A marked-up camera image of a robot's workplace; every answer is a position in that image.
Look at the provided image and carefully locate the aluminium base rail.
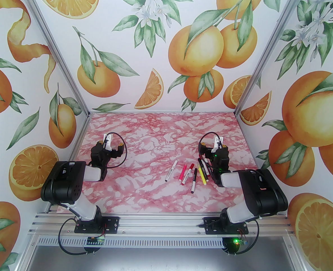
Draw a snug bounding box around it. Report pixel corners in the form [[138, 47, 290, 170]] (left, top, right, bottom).
[[28, 204, 295, 241]]

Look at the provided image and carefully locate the perforated metal cable tray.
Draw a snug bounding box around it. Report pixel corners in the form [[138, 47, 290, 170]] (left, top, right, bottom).
[[38, 237, 226, 248]]

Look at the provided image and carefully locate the red marker pen white barrel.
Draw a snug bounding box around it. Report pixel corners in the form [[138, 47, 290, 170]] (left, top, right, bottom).
[[181, 164, 194, 186], [198, 155, 211, 178]]

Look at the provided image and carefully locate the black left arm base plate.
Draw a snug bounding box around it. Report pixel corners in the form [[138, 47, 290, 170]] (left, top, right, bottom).
[[75, 216, 119, 233]]

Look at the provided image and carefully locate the yellow highlighter pen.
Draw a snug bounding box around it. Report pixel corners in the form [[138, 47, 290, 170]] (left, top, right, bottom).
[[198, 164, 208, 185]]

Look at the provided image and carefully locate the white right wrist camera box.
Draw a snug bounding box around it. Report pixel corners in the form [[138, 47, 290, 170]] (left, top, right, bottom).
[[213, 136, 224, 153]]

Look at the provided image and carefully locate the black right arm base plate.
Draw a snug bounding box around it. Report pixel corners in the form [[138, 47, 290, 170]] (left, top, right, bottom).
[[205, 216, 249, 235]]

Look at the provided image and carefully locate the pink marble pattern table mat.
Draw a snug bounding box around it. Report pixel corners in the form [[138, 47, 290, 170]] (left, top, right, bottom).
[[60, 112, 277, 215]]

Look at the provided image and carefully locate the black marker pen white barrel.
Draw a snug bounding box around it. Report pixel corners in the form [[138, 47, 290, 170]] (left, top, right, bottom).
[[201, 158, 212, 178]]

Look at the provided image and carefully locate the aluminium frame post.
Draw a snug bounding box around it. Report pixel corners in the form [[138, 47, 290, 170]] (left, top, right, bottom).
[[16, 0, 91, 118], [234, 0, 311, 116]]

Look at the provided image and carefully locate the small circuit board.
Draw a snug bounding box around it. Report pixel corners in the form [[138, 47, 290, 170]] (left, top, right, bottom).
[[87, 235, 106, 246], [223, 237, 247, 250]]

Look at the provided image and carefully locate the black base cable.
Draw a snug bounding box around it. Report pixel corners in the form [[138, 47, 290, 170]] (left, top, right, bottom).
[[58, 218, 96, 256], [224, 219, 260, 255]]

